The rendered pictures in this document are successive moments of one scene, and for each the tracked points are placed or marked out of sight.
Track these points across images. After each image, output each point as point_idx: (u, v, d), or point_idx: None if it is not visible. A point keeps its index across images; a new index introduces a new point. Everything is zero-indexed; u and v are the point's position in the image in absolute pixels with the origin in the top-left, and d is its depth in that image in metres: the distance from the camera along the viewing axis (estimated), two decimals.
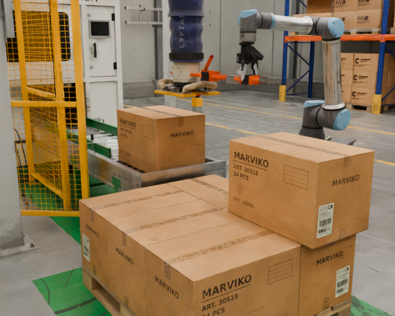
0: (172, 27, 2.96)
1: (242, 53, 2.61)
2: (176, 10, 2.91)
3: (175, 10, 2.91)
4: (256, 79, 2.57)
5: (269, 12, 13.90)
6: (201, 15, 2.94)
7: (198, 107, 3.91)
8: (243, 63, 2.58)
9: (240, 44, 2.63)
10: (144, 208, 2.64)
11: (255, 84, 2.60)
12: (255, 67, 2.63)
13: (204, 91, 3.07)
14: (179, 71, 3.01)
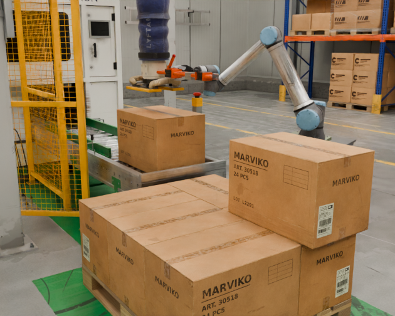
0: (140, 29, 3.29)
1: None
2: (143, 13, 3.24)
3: (142, 14, 3.24)
4: (209, 76, 2.90)
5: (269, 12, 13.90)
6: (166, 18, 3.27)
7: (198, 107, 3.91)
8: (186, 65, 3.24)
9: None
10: (144, 208, 2.64)
11: (208, 80, 2.92)
12: (183, 78, 3.24)
13: (169, 87, 3.40)
14: (146, 69, 3.34)
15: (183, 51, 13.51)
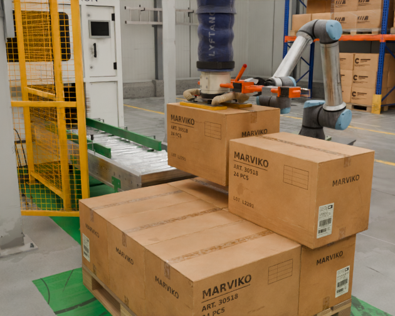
0: (200, 33, 2.71)
1: None
2: (206, 6, 2.64)
3: (204, 7, 2.65)
4: (298, 92, 2.31)
5: (269, 12, 13.90)
6: (233, 12, 2.67)
7: None
8: (258, 78, 2.65)
9: None
10: (144, 208, 2.64)
11: (296, 96, 2.33)
12: (255, 92, 2.65)
13: (234, 103, 2.81)
14: (207, 81, 2.75)
15: (183, 51, 13.51)
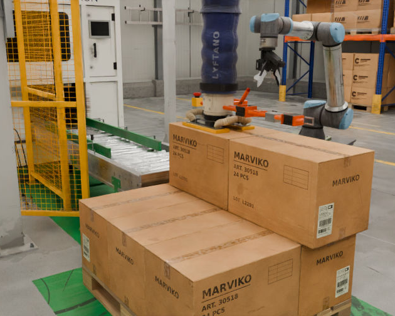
0: (204, 55, 2.69)
1: (262, 59, 2.44)
2: (210, 5, 2.60)
3: (209, 7, 2.61)
4: (301, 120, 2.30)
5: (269, 12, 13.90)
6: (238, 12, 2.63)
7: (198, 107, 3.91)
8: (263, 68, 2.41)
9: (260, 50, 2.46)
10: (144, 208, 2.64)
11: (299, 125, 2.32)
12: (277, 73, 2.47)
13: (237, 125, 2.80)
14: (210, 103, 2.74)
15: (183, 51, 13.51)
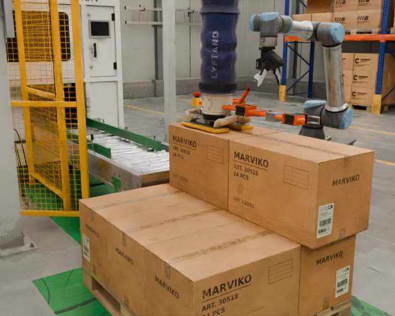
0: (204, 54, 2.70)
1: (262, 59, 2.44)
2: (210, 5, 2.60)
3: (208, 7, 2.61)
4: (302, 120, 2.32)
5: (269, 12, 13.90)
6: (237, 12, 2.63)
7: (198, 107, 3.91)
8: (263, 67, 2.41)
9: (260, 49, 2.46)
10: (144, 208, 2.64)
11: (300, 125, 2.34)
12: (277, 72, 2.47)
13: (236, 125, 2.81)
14: (209, 103, 2.75)
15: (183, 51, 13.51)
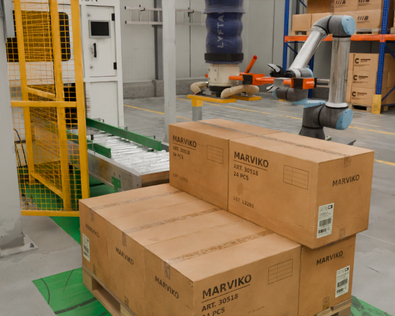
0: (209, 24, 2.65)
1: None
2: (214, 5, 2.59)
3: (212, 7, 2.60)
4: (311, 83, 2.25)
5: (269, 12, 13.90)
6: (242, 12, 2.62)
7: (198, 107, 3.91)
8: (281, 68, 2.70)
9: None
10: (144, 208, 2.64)
11: (310, 88, 2.28)
12: None
13: (243, 96, 2.75)
14: (215, 74, 2.69)
15: (183, 51, 13.51)
